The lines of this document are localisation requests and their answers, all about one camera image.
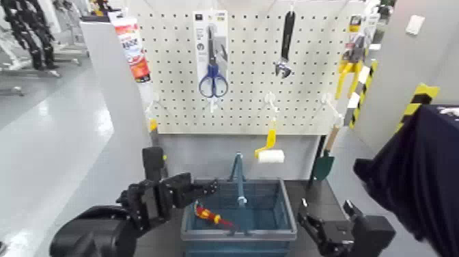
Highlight thin yellow black hazard strip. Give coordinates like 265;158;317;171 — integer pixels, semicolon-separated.
348;59;380;131

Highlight white robot stand base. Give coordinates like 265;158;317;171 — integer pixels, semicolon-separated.
0;59;63;79

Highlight blue folding crate with handle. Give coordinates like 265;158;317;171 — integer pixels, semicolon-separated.
180;152;298;257

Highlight white hanging package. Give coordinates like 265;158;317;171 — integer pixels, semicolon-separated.
363;13;381;49

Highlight wide yellow black hazard strip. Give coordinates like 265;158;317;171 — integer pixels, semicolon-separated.
395;83;441;135

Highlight cream perforated pegboard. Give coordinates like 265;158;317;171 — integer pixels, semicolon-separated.
137;0;364;136

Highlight green trowel wooden handle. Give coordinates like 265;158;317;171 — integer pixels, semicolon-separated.
310;123;342;182

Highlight red white sealant tube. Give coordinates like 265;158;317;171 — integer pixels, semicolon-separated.
108;12;155;109

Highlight grey partition panel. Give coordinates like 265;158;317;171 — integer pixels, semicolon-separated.
80;21;159;182

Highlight dark navy fabric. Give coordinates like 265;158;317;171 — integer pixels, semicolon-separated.
352;104;459;257

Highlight yellow handled paint roller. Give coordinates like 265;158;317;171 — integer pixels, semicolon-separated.
254;120;286;165

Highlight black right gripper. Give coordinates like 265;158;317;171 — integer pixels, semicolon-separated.
296;198;364;257

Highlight grey scraper with yellow guard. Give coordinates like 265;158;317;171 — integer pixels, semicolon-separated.
148;118;169;161

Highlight black adjustable wrench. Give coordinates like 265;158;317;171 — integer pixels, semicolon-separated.
274;10;297;80

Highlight yellow pliers in package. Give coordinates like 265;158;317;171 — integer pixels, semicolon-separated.
334;14;367;100

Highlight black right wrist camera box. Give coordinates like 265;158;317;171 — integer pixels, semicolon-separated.
352;215;397;257

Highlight white wall plate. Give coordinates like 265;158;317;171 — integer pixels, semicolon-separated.
405;14;426;36

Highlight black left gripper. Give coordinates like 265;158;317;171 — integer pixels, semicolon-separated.
159;172;221;211

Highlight blue scissors in package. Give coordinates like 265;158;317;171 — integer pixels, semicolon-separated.
193;10;230;100

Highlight red yellow screwdriver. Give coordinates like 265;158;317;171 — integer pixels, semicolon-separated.
193;204;236;230

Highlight black humanoid robot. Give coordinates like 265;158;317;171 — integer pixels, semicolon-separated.
0;0;59;71

